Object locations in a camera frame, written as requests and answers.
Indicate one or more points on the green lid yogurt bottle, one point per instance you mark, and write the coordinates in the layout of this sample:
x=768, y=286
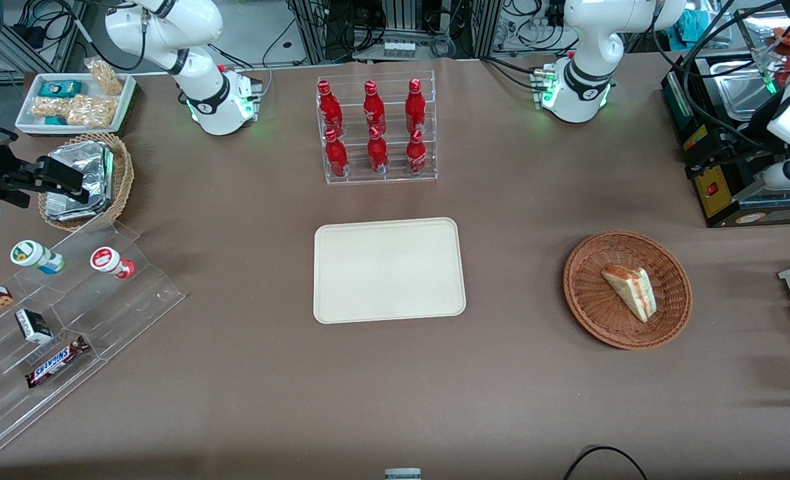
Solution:
x=31, y=255

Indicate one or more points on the tan deep wicker basket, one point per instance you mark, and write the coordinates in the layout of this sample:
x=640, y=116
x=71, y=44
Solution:
x=122, y=176

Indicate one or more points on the brown round wicker basket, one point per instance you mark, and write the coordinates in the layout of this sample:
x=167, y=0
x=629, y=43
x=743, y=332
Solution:
x=588, y=300

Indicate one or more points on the teal cloth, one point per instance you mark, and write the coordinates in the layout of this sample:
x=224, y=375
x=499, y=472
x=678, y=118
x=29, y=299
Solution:
x=694, y=25

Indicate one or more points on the triangular sandwich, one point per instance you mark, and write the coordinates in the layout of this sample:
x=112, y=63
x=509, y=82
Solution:
x=631, y=290

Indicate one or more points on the red cola bottle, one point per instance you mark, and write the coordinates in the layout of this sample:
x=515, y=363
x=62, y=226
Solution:
x=378, y=153
x=330, y=110
x=416, y=156
x=415, y=108
x=373, y=108
x=336, y=156

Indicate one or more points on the white power strip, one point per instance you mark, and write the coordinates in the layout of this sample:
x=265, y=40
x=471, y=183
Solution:
x=399, y=49

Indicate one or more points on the steel warmer pan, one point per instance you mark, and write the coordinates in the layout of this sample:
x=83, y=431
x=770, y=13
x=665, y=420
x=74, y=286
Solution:
x=734, y=90

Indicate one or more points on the clear acrylic bottle rack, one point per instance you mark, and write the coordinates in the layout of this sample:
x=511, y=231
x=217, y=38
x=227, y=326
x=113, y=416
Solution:
x=384, y=178

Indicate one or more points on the small teal snack packet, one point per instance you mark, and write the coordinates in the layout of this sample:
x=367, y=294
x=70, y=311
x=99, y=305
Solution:
x=54, y=120

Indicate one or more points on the black food warmer case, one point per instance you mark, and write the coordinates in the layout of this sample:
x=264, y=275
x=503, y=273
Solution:
x=721, y=193

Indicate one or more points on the red lid yogurt bottle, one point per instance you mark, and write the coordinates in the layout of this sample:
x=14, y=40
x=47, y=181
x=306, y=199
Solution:
x=109, y=261

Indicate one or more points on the clear bag of nuts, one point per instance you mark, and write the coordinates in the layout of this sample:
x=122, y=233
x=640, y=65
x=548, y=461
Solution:
x=105, y=76

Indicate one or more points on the brown Snickers bar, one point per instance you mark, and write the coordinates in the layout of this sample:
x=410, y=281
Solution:
x=56, y=362

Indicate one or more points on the silver foil wrapped package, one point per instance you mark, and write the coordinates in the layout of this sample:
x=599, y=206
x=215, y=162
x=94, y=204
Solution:
x=91, y=166

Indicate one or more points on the beige rectangular serving tray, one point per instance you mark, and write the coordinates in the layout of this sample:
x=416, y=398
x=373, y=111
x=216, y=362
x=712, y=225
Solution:
x=388, y=270

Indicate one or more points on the grey metal bracket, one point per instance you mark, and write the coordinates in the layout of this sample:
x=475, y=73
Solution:
x=402, y=474

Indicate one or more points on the clear acrylic stepped stand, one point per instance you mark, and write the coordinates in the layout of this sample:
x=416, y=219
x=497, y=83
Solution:
x=101, y=313

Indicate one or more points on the white rectangular snack tray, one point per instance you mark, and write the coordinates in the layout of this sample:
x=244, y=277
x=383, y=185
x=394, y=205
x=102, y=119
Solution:
x=28, y=120

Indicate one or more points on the orange fried food piece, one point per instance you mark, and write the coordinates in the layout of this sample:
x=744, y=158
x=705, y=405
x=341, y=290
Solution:
x=789, y=40

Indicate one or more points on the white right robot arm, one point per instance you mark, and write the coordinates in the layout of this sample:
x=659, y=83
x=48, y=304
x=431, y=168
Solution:
x=168, y=26

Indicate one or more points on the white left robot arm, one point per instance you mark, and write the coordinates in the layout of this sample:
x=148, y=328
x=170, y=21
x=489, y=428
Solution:
x=584, y=40

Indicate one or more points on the teal snack box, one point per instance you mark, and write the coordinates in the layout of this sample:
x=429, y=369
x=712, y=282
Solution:
x=60, y=88

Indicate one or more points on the small black white carton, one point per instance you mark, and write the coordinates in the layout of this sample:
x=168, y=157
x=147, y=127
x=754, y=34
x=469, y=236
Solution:
x=33, y=326

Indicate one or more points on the large clear bag of crackers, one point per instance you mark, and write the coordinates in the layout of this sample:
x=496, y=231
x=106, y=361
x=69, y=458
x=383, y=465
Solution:
x=92, y=111

